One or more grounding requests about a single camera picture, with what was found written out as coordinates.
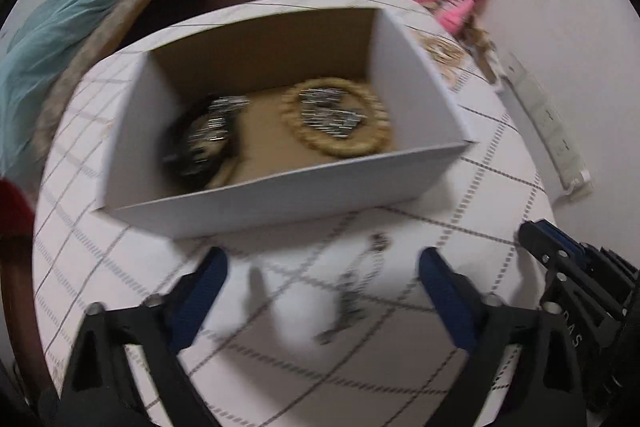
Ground black watch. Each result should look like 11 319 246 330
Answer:
158 94 250 191

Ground white patterned tablecloth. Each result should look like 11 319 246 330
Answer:
32 0 552 426

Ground white power strip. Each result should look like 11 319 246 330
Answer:
499 52 593 206

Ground silver chain necklace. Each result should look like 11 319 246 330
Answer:
314 232 391 346

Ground wooden bead bracelet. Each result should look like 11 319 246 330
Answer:
278 77 393 160

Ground white cardboard box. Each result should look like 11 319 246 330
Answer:
98 8 474 239

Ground silver crystal bracelet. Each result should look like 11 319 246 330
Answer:
298 86 369 140

